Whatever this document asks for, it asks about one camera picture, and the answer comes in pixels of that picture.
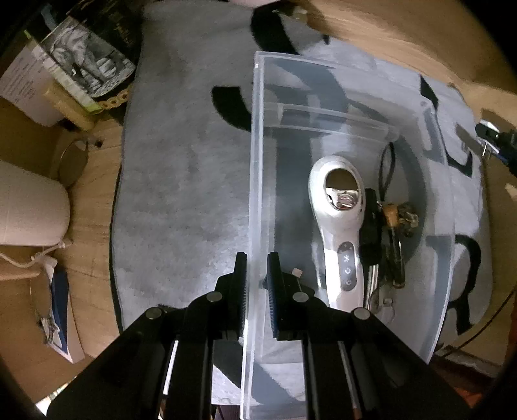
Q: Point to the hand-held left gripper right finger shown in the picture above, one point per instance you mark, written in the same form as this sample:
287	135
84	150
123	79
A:
274	299

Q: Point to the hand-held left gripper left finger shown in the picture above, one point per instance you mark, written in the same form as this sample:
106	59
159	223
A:
241	290

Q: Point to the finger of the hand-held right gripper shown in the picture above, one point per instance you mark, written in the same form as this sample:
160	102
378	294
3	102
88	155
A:
505	143

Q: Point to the white handheld massager device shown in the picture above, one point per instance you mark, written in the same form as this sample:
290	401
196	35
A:
335	234

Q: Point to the clear plastic storage bin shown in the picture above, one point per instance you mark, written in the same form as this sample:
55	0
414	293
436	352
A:
266	181

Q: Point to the gold patterned small bell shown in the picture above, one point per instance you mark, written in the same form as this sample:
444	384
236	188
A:
408	218

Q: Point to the brown bottle with gold cap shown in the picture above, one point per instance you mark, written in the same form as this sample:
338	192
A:
398	258

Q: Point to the grey rug with black pattern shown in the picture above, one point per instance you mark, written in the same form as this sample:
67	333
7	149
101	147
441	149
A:
181	181

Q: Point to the blue booklet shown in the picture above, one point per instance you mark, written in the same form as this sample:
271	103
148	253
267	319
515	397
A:
62	290

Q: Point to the round metal disc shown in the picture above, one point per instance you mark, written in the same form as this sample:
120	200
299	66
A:
70	163

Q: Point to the white cylindrical jar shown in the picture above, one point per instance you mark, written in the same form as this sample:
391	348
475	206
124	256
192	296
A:
28	206

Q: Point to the pale yellow tube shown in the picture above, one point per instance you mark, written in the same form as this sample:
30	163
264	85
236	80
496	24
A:
64	101

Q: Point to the black and white printed box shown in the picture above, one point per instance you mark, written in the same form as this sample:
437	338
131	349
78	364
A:
80	56

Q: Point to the white note paper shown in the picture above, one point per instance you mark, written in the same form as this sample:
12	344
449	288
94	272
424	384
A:
24	80

